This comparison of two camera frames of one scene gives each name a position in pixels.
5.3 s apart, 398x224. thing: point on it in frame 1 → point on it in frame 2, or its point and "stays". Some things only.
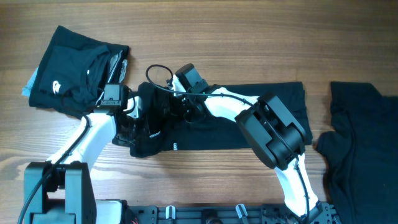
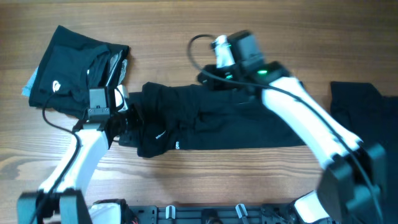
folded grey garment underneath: x=26 y=90 stays
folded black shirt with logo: x=73 y=71 stays
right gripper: x=179 y=109 → x=210 y=75
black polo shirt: x=158 y=124 stays
